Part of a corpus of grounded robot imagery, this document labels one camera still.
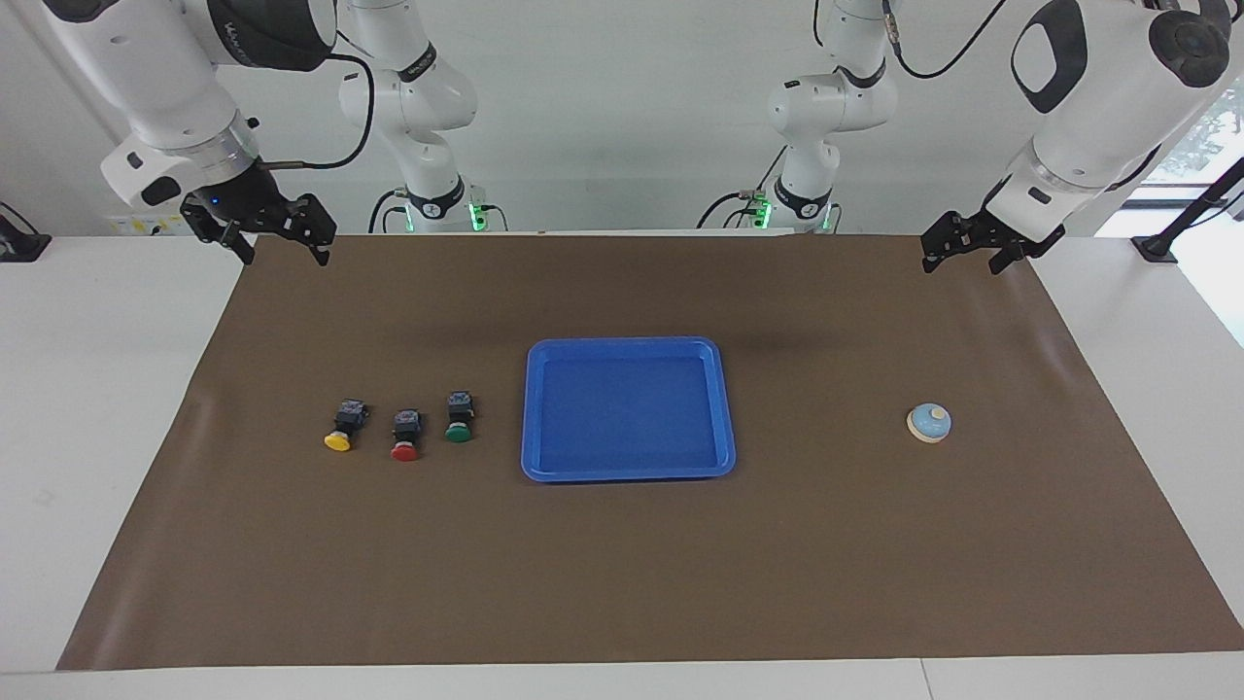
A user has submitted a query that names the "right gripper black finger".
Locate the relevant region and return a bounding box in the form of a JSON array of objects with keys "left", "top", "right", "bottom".
[
  {"left": 182, "top": 199, "right": 257, "bottom": 265},
  {"left": 284, "top": 194, "right": 338, "bottom": 266}
]

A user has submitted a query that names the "light blue call bell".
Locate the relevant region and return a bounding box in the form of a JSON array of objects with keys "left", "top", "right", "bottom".
[{"left": 906, "top": 402, "right": 953, "bottom": 444}]

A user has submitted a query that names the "yellow push button switch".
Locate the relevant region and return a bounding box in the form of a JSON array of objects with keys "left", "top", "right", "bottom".
[{"left": 324, "top": 399, "right": 370, "bottom": 453}]

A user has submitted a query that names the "red push button switch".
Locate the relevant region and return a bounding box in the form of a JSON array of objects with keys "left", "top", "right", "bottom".
[{"left": 390, "top": 408, "right": 423, "bottom": 463}]

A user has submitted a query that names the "blue plastic tray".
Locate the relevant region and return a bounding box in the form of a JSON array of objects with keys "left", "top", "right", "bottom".
[{"left": 520, "top": 336, "right": 738, "bottom": 484}]

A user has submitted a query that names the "black table clamp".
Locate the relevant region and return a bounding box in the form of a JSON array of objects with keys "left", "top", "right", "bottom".
[{"left": 0, "top": 201, "right": 52, "bottom": 263}]

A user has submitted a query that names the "brown table mat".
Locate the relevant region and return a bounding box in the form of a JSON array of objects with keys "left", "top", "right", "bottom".
[{"left": 55, "top": 230, "right": 1244, "bottom": 672}]

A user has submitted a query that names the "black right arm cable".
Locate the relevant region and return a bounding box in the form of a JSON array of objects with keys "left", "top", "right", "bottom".
[{"left": 258, "top": 49, "right": 377, "bottom": 173}]

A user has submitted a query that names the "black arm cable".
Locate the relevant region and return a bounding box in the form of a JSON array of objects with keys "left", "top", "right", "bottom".
[
  {"left": 258, "top": 49, "right": 377, "bottom": 173},
  {"left": 880, "top": 0, "right": 1012, "bottom": 82}
]

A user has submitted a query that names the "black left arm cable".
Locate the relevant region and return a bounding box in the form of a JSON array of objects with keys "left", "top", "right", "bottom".
[{"left": 880, "top": 0, "right": 1012, "bottom": 82}]

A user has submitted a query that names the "black camera stand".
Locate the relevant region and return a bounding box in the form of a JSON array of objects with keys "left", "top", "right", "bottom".
[{"left": 1132, "top": 156, "right": 1244, "bottom": 265}]

